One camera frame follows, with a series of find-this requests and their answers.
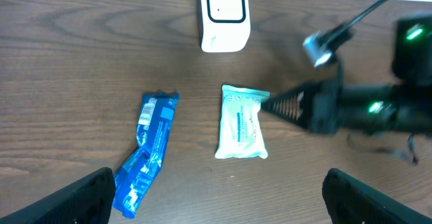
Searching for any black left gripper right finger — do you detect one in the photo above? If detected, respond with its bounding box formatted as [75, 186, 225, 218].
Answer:
[322, 168, 431, 224]

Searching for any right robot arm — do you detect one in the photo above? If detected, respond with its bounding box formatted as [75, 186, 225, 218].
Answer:
[261, 13, 431, 134]

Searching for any white barcode scanner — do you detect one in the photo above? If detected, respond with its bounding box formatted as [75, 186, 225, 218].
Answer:
[200, 0, 250, 53]

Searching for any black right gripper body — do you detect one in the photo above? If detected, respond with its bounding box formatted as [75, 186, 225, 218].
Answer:
[308, 80, 402, 134]

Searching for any mint green wipes packet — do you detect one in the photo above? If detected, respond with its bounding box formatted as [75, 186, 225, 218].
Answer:
[215, 84, 270, 159]

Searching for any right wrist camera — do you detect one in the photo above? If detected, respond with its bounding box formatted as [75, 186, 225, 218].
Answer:
[302, 31, 337, 67]

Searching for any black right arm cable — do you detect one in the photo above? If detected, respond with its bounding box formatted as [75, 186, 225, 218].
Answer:
[333, 0, 432, 38]

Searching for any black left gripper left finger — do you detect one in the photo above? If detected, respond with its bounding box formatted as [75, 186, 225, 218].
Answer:
[1, 167, 115, 224]

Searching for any blue snack packet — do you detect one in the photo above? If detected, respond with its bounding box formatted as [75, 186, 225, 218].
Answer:
[113, 93, 180, 219]

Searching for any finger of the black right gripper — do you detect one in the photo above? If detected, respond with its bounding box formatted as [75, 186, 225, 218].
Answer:
[261, 82, 316, 130]

